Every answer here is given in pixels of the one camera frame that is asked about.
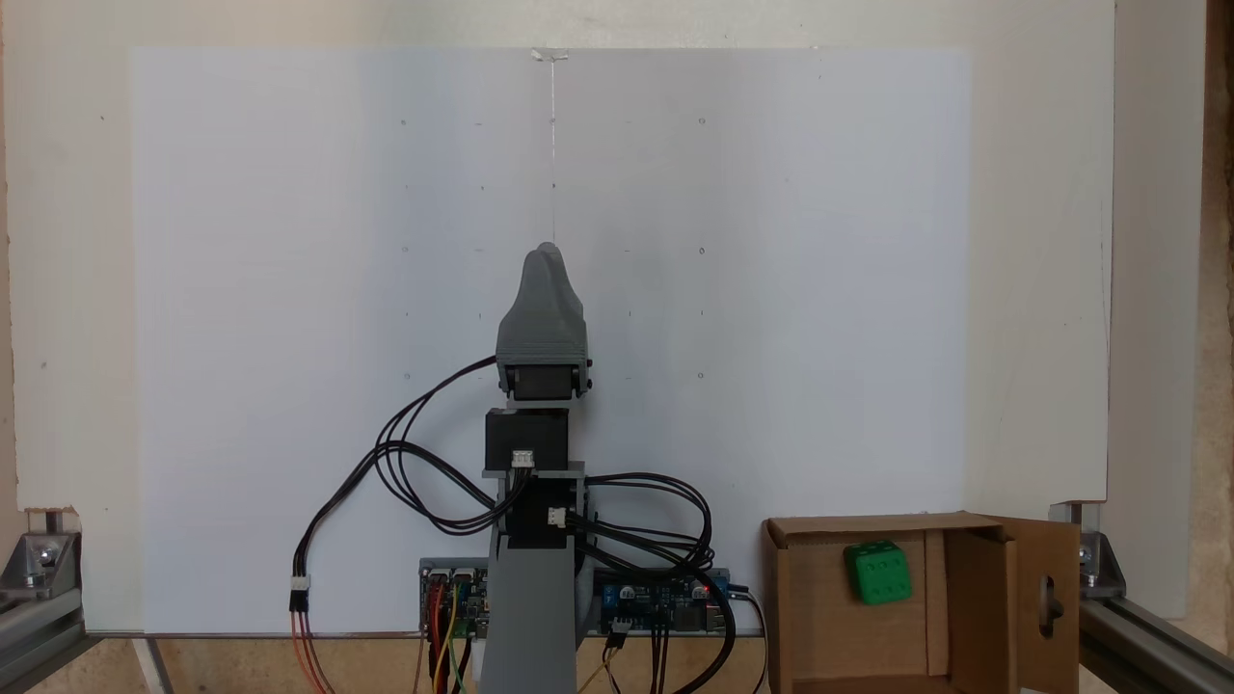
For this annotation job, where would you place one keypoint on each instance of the clear tape piece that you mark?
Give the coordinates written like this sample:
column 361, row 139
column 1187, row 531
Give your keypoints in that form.
column 550, row 54

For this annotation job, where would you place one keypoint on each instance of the brown cardboard box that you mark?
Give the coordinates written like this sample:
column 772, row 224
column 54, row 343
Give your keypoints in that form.
column 819, row 636

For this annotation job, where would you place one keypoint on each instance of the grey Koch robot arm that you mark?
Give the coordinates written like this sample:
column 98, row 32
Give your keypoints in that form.
column 530, row 617

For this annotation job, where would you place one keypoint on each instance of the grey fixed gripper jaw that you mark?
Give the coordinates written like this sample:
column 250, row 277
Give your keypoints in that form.
column 567, row 308

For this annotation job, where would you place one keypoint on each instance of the blue circuit board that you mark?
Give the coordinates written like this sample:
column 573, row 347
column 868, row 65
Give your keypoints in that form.
column 646, row 602

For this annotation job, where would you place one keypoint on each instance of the green die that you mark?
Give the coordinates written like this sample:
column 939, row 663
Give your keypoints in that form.
column 877, row 573

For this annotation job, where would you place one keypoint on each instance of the white paper sheet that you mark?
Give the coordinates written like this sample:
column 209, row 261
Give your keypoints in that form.
column 289, row 289

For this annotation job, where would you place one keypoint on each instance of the aluminium frame post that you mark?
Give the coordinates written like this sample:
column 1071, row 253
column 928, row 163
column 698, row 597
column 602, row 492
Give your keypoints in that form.
column 39, row 636
column 1147, row 646

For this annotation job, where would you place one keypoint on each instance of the metal corner bracket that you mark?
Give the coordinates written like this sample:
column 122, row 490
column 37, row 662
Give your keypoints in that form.
column 1099, row 569
column 43, row 564

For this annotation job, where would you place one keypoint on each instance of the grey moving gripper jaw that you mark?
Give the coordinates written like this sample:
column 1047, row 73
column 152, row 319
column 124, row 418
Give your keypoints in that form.
column 530, row 304

